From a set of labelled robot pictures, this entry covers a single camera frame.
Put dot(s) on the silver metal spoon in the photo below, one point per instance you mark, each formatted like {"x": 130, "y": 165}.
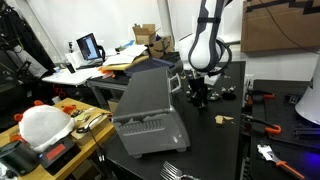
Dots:
{"x": 90, "y": 122}

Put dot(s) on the brown cardboard box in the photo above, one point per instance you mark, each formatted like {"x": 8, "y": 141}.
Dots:
{"x": 145, "y": 35}
{"x": 160, "y": 46}

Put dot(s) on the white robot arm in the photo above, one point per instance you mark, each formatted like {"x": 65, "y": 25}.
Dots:
{"x": 203, "y": 50}

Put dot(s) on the open black laptop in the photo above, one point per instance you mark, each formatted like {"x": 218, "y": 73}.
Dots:
{"x": 87, "y": 46}

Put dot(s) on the yellow flat board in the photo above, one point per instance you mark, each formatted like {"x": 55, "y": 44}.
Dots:
{"x": 116, "y": 67}

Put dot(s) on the blue plastic bin lid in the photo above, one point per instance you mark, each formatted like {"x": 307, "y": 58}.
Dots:
{"x": 150, "y": 65}

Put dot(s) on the flat cardboard tray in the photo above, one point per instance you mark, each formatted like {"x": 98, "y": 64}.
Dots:
{"x": 100, "y": 125}

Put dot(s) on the small black block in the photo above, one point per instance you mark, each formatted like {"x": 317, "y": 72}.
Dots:
{"x": 293, "y": 99}

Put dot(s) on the silver metal fork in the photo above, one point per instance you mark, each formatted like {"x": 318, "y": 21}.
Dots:
{"x": 170, "y": 170}

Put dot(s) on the yellow wooden table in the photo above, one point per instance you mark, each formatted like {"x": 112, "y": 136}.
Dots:
{"x": 100, "y": 135}

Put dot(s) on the grey dish rack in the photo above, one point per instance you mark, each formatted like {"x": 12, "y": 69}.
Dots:
{"x": 146, "y": 100}

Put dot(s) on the large cardboard panel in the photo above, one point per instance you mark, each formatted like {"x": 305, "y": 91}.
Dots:
{"x": 280, "y": 30}

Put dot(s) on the silver head orange clamp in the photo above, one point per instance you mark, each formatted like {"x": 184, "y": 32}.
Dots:
{"x": 290, "y": 168}

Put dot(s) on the small tan block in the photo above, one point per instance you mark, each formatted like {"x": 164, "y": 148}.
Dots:
{"x": 219, "y": 119}

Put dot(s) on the white sweet green brown wrapper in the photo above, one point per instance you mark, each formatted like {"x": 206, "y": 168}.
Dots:
{"x": 188, "y": 88}
{"x": 210, "y": 99}
{"x": 224, "y": 89}
{"x": 187, "y": 94}
{"x": 231, "y": 88}
{"x": 213, "y": 97}
{"x": 216, "y": 95}

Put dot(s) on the white power strip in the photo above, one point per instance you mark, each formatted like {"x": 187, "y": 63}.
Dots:
{"x": 249, "y": 81}

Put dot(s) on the black storage bin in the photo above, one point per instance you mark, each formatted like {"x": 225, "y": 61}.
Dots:
{"x": 175, "y": 58}

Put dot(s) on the white plush with orange ears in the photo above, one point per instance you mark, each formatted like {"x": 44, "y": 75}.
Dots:
{"x": 43, "y": 126}

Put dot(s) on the black scale red display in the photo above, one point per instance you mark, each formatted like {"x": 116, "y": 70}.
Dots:
{"x": 56, "y": 152}

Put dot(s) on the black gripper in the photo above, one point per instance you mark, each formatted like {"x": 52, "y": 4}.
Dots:
{"x": 199, "y": 86}

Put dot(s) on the white paper pile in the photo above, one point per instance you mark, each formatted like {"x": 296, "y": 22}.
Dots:
{"x": 125, "y": 55}

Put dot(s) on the black clothing on rack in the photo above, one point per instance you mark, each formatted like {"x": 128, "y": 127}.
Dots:
{"x": 20, "y": 43}

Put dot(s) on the black round container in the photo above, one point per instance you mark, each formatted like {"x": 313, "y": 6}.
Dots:
{"x": 18, "y": 160}

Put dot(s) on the white office table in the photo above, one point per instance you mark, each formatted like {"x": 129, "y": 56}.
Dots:
{"x": 71, "y": 77}

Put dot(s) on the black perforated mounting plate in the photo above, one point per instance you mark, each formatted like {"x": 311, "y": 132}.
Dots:
{"x": 293, "y": 150}

